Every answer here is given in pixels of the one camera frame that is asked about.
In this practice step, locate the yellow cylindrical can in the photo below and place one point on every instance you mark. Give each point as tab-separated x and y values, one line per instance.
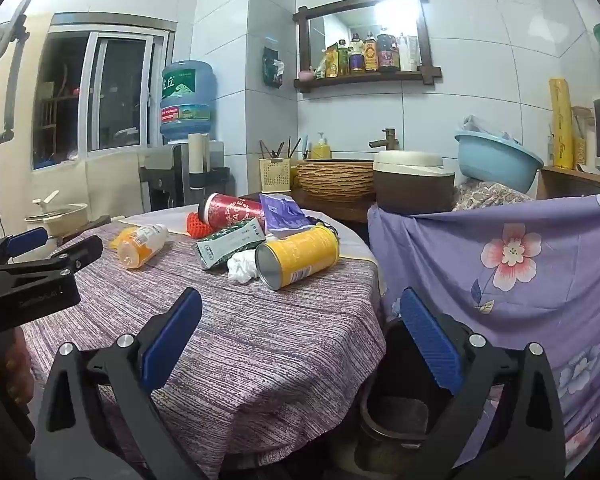
300	255

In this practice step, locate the beige cloth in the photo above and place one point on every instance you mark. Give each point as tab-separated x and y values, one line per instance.
110	185

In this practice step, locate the glass jar with cork lid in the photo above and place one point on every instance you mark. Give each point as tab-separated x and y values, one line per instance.
582	135

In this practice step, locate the brown and cream rice cooker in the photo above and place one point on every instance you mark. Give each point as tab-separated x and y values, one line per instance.
412	185

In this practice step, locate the purple floral cloth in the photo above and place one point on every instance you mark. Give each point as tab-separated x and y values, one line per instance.
540	310

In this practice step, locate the green brown printed packet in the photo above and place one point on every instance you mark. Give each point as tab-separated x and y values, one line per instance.
230	247

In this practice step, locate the dark trash bin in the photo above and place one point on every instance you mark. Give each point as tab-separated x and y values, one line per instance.
395	360

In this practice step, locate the purple striped tablecloth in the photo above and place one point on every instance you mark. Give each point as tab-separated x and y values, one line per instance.
255	340

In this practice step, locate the cream utensil holder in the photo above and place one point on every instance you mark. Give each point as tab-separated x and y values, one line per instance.
275	175

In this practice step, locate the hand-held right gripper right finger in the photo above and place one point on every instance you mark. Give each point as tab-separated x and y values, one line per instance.
430	345

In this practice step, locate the brown bottle with yellow label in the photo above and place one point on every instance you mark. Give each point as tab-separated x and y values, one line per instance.
370	55

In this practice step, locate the white tissue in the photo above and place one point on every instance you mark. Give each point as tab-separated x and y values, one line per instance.
242	267

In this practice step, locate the yellow and white plastic bottle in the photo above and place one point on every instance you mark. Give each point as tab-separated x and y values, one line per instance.
140	245

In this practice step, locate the light blue plastic basin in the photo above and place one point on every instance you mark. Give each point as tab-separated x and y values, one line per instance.
495	165

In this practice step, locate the blue water jug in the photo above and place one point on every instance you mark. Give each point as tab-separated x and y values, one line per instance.
187	100

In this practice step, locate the sliding glass window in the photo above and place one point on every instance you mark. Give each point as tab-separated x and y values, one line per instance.
120	90

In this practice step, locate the clear plastic bag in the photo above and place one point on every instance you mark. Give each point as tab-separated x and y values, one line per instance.
480	125

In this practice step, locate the person's left hand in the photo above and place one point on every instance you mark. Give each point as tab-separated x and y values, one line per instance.
16	370

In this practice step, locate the wooden side cabinet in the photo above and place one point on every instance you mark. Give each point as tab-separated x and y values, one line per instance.
570	182

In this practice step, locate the woven basket wash basin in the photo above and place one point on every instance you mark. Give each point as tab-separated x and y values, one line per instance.
335	180

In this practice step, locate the blue snack packet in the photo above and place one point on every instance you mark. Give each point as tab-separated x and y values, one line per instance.
285	215

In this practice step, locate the yellow soap dispenser bottle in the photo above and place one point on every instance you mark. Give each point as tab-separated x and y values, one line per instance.
322	149

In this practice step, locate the bronze faucet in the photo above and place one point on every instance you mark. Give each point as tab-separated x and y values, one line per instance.
387	140

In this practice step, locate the yellow sachet packet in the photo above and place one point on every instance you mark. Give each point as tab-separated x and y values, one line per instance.
327	65

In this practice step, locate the yellow wrapped roll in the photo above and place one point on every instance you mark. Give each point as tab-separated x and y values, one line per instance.
561	125

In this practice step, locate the brown patterned cloth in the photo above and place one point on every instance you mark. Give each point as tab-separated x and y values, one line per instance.
485	195

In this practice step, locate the dark bottle with pale label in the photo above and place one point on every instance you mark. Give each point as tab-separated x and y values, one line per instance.
356	57

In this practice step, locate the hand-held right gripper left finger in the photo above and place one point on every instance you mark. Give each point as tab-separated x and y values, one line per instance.
172	342

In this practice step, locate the yellow green bottle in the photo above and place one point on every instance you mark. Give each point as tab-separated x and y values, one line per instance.
343	60

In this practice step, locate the bundle of dark chopsticks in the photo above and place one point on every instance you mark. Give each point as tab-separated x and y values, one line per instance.
280	149

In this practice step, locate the red cylindrical canister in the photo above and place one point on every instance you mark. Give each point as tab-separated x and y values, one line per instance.
230	210

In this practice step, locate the small pink teapot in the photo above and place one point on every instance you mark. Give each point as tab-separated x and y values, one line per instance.
306	75

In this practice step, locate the cream pot with lid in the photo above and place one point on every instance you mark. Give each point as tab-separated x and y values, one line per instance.
65	214

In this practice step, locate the large dark sauce bottle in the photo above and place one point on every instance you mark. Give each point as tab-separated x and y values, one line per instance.
387	52

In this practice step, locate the orange knitted strawberry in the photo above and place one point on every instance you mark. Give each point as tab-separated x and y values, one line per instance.
200	225

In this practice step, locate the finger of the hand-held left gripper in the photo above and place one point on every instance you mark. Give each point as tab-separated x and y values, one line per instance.
65	260
27	241

